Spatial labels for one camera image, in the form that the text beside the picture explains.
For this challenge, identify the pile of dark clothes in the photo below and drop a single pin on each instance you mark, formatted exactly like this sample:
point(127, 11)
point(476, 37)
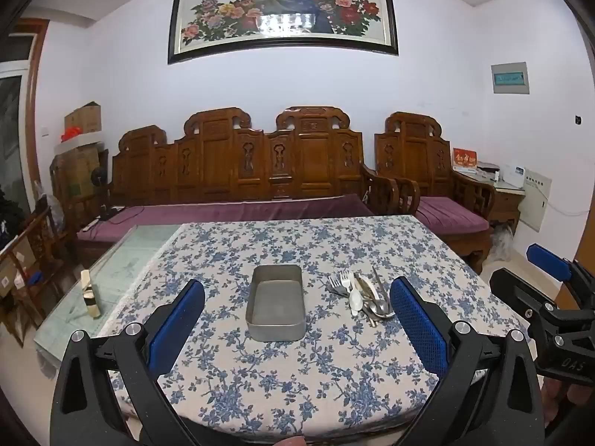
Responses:
point(9, 218)

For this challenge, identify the rectangular metal tray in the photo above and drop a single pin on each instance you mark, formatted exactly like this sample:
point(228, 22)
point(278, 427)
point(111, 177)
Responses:
point(276, 304)

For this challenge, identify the wooden chopstick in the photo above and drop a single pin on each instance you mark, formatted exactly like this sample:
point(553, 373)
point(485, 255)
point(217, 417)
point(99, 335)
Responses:
point(357, 278)
point(360, 284)

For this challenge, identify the large cardboard box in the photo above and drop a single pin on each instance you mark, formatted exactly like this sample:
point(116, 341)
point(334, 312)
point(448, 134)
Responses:
point(79, 172)

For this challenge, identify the square purple seat cushion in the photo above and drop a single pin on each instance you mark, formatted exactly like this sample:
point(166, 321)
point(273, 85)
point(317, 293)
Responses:
point(448, 213)

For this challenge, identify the carved wooden armchair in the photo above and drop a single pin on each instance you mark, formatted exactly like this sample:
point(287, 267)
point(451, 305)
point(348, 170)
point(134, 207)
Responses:
point(413, 158)

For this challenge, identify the black standing fan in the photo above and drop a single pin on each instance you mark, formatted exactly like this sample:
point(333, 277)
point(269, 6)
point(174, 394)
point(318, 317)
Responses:
point(100, 179)

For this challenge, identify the person's right hand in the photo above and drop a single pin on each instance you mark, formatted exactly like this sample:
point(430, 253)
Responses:
point(567, 404)

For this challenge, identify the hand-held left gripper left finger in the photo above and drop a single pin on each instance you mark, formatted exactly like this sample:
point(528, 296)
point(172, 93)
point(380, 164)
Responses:
point(179, 320)

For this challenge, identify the grey printer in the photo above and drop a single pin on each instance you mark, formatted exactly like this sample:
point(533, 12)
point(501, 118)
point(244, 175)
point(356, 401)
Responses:
point(487, 171)

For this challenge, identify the plain metal spoon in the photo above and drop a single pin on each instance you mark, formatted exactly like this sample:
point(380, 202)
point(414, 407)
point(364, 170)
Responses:
point(370, 309)

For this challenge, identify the white remote control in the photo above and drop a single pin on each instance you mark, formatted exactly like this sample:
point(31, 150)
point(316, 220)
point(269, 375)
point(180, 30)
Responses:
point(88, 227)

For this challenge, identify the smiley face metal spoon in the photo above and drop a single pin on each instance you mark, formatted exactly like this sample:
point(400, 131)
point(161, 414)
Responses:
point(382, 307)

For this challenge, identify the wooden framed glass door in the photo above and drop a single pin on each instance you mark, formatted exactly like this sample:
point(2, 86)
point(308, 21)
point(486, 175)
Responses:
point(18, 116)

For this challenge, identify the wooden side table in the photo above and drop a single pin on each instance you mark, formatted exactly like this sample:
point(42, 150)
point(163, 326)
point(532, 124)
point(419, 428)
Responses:
point(504, 202)

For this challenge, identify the long purple sofa cushion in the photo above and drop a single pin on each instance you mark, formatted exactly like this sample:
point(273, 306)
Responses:
point(223, 216)

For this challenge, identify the white tabletop device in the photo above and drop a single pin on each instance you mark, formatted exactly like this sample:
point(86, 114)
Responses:
point(515, 174)

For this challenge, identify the framed peacock flower painting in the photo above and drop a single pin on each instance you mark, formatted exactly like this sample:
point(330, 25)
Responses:
point(283, 9)

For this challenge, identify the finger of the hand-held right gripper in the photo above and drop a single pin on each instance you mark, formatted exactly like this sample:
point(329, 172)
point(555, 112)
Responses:
point(516, 288)
point(548, 260)

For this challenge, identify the small cardboard box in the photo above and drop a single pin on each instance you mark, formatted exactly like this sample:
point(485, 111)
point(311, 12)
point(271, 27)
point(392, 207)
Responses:
point(83, 118)

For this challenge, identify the small wooden chair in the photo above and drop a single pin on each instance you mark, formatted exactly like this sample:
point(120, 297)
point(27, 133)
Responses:
point(32, 265)

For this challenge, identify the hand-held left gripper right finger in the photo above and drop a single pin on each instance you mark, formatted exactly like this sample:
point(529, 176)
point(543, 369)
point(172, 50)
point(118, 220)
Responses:
point(418, 330)

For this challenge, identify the white ceramic spoon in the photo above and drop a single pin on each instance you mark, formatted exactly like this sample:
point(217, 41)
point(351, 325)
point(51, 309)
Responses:
point(355, 302)

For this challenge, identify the grey wall electrical box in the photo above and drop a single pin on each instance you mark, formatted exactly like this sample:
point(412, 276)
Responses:
point(510, 78)

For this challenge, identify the clear plastic bag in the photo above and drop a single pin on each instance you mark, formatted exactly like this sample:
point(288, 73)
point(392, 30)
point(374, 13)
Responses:
point(502, 244)

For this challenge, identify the orange plastic bag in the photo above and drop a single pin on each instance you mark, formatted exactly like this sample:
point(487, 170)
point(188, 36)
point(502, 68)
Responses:
point(70, 134)

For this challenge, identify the blue floral tablecloth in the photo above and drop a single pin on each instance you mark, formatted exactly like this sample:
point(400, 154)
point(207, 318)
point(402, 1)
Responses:
point(288, 381)

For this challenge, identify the carved wooden sofa bench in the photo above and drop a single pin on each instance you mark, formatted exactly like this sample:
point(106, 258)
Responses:
point(218, 162)

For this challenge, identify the red gift box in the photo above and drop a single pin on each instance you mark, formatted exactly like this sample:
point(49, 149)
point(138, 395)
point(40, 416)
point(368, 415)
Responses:
point(465, 159)

